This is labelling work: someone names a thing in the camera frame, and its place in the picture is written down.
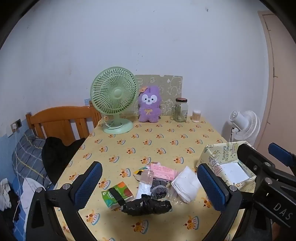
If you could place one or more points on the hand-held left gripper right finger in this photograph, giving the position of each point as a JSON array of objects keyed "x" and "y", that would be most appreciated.
[{"x": 212, "y": 187}]

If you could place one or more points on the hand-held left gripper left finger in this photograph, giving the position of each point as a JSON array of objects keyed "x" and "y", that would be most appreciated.
[{"x": 89, "y": 185}]

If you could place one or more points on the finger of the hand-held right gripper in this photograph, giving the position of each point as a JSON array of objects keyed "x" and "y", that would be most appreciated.
[
  {"x": 254, "y": 160},
  {"x": 281, "y": 151}
]

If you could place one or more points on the yellow cartoon-print box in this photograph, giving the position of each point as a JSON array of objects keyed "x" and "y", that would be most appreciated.
[{"x": 215, "y": 157}]

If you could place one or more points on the white and pink pack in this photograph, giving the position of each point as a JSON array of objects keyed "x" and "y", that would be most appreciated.
[{"x": 144, "y": 185}]

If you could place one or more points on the white paper sheet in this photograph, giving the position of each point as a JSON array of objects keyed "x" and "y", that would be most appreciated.
[{"x": 233, "y": 172}]

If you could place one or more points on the white folded cloth pack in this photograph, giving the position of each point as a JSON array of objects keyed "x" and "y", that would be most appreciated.
[{"x": 185, "y": 183}]

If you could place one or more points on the green tissue pack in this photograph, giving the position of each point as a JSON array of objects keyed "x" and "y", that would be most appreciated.
[{"x": 115, "y": 194}]

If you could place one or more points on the white standing fan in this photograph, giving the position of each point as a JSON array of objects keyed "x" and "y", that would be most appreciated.
[{"x": 249, "y": 127}]

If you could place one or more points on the black cloth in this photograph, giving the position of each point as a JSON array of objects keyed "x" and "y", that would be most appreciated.
[{"x": 55, "y": 157}]

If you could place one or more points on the yellow snack packet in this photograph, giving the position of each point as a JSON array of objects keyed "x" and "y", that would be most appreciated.
[{"x": 138, "y": 173}]

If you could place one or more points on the pink packet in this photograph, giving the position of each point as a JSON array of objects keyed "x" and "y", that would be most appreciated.
[{"x": 164, "y": 172}]

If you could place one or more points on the grey rolled socks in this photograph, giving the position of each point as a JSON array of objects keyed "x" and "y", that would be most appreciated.
[{"x": 158, "y": 190}]

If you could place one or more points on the beige door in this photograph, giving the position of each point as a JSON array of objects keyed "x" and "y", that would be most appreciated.
[{"x": 282, "y": 92}]

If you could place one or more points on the white cloth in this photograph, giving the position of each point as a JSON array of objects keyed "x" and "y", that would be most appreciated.
[{"x": 29, "y": 187}]

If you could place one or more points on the blue plaid pillow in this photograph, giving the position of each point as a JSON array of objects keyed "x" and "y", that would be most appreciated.
[{"x": 27, "y": 157}]

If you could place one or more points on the cotton swab container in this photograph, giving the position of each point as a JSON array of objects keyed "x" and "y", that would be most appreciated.
[{"x": 196, "y": 115}]

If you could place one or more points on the yellow printed tablecloth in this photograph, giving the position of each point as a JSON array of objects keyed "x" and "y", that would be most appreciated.
[{"x": 150, "y": 143}]

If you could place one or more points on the blue bed sheet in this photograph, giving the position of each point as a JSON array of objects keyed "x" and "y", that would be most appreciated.
[{"x": 23, "y": 220}]

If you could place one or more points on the wooden bed headboard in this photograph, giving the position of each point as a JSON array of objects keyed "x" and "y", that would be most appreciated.
[{"x": 57, "y": 114}]

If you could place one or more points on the glass jar with brown lid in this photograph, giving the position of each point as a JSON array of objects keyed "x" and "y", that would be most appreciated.
[{"x": 181, "y": 112}]

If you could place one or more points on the small glass mug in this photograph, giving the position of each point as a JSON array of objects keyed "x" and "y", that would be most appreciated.
[{"x": 175, "y": 113}]

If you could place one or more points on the white and black clothes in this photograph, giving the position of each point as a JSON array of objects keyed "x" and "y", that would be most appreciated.
[{"x": 4, "y": 192}]

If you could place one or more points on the green desk fan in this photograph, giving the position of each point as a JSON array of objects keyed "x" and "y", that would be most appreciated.
[{"x": 116, "y": 92}]

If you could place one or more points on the purple plush toy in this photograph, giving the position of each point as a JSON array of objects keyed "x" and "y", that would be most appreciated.
[{"x": 149, "y": 109}]

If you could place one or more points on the beige printed board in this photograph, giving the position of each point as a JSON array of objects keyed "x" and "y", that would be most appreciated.
[{"x": 171, "y": 88}]

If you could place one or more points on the blue wall sticker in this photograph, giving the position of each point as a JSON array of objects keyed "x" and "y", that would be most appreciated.
[{"x": 87, "y": 102}]

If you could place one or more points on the wall socket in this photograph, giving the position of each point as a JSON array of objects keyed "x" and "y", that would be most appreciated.
[{"x": 16, "y": 125}]

